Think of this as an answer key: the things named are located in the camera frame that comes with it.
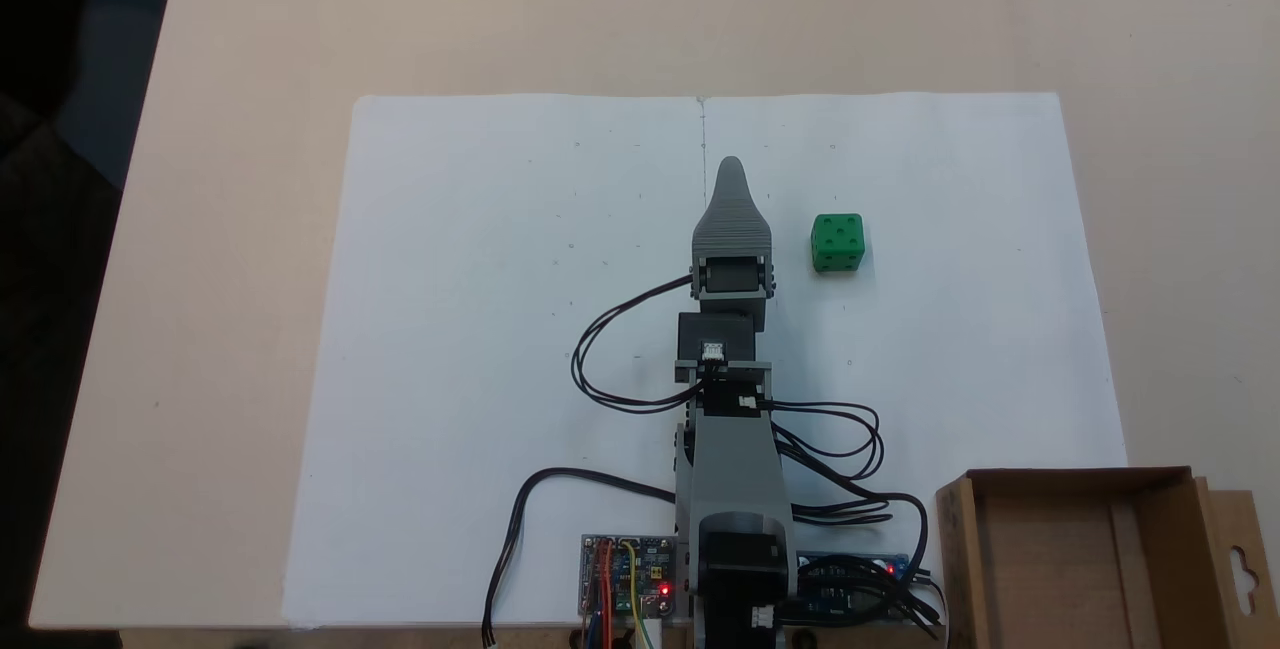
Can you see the blue circuit board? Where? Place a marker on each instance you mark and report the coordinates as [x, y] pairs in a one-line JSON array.
[[815, 597]]

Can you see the white paper sheet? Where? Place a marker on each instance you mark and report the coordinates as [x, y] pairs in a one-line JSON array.
[[450, 329], [950, 349]]

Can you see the green die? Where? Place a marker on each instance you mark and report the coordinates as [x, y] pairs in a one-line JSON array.
[[838, 241]]

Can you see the brown cardboard box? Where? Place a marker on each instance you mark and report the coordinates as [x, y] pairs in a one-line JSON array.
[[1050, 549]]

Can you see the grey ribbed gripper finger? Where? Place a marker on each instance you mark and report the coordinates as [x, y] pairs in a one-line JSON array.
[[731, 224]]

